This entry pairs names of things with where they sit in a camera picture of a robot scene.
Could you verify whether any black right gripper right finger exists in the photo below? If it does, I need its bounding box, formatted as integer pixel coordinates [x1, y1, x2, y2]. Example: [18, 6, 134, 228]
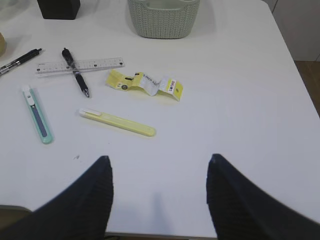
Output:
[206, 153, 320, 240]

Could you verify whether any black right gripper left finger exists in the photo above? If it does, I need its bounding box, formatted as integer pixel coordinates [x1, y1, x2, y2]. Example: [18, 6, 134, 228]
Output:
[0, 156, 114, 240]

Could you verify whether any yellow waste paper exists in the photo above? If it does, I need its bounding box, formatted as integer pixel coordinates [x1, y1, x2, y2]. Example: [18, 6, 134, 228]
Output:
[105, 69, 184, 101]

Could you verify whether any yellow pear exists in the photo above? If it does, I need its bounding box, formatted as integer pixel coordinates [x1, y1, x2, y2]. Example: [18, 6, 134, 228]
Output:
[0, 33, 6, 56]

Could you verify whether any green utility knife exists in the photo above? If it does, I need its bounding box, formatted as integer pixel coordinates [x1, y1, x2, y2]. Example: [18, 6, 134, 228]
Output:
[22, 85, 53, 145]

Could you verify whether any yellow utility knife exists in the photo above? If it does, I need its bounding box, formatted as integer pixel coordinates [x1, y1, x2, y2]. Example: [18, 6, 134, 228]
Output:
[78, 108, 156, 137]

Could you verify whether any clear plastic ruler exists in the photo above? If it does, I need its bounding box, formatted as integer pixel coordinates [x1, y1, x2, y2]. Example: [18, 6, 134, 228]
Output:
[35, 57, 125, 77]

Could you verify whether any black pen on ruler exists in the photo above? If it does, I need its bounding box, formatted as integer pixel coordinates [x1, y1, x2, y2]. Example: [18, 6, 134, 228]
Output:
[61, 48, 90, 98]

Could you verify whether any black pen middle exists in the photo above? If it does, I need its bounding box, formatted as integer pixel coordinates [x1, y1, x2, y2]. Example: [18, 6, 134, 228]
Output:
[0, 48, 43, 76]

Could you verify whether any black square pen holder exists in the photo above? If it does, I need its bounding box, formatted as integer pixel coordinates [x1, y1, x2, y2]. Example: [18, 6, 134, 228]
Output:
[37, 0, 81, 20]

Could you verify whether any green woven plastic basket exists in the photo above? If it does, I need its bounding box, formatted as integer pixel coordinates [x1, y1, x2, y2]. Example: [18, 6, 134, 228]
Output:
[127, 0, 200, 39]

